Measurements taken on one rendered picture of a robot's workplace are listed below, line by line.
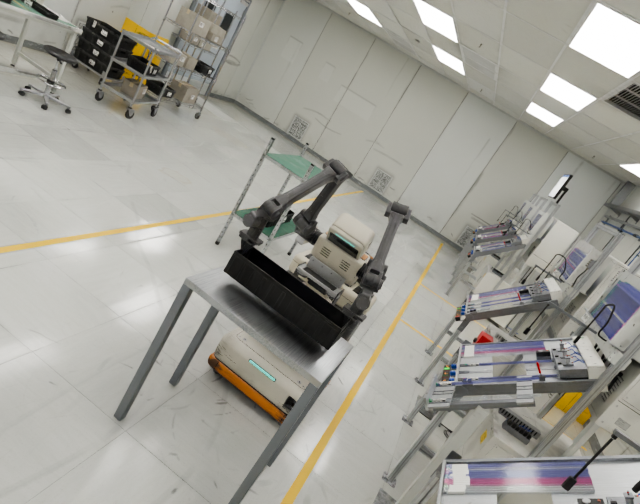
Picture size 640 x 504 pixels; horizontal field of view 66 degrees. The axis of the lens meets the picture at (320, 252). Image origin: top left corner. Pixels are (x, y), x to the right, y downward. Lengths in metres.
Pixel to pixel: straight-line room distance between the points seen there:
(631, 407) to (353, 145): 9.73
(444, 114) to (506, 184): 2.03
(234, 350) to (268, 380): 0.26
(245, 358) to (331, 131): 9.60
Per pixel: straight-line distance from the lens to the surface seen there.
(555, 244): 7.52
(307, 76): 12.41
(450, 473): 2.18
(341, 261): 2.58
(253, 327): 2.02
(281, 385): 2.84
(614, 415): 3.03
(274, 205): 2.15
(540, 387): 2.94
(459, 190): 11.52
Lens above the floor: 1.77
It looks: 17 degrees down
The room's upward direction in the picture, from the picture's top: 32 degrees clockwise
